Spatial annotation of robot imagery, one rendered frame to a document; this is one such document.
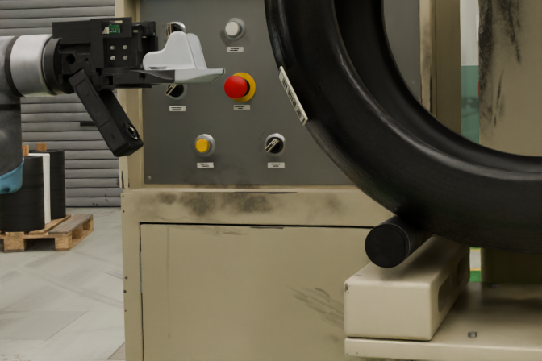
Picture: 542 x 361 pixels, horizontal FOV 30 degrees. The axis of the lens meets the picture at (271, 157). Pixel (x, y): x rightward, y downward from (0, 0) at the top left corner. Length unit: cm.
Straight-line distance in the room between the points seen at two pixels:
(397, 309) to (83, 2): 995
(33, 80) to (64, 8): 970
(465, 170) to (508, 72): 40
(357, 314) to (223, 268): 72
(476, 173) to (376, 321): 18
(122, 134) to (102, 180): 960
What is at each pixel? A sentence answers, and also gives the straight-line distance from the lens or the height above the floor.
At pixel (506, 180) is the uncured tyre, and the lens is 99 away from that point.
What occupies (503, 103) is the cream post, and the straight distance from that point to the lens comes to 137.
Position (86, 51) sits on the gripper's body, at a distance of 123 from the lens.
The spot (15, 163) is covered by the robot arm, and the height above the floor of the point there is 98.
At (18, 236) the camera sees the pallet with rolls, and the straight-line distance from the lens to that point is 766.
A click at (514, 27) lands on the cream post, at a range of 137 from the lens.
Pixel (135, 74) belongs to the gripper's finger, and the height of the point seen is 108.
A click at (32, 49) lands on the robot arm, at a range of 124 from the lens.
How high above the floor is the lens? 104
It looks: 3 degrees down
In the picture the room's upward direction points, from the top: 1 degrees counter-clockwise
